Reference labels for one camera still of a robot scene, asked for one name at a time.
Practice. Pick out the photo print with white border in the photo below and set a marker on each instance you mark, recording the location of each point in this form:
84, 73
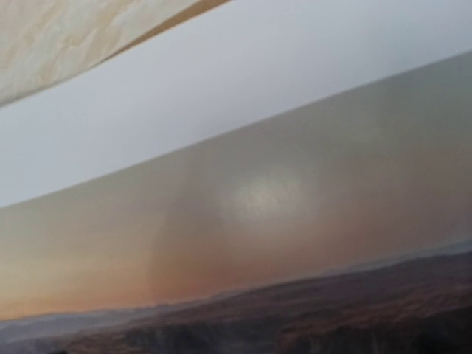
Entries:
268, 177

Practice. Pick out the brown backing board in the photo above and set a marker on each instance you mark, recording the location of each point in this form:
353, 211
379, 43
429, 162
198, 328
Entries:
188, 13

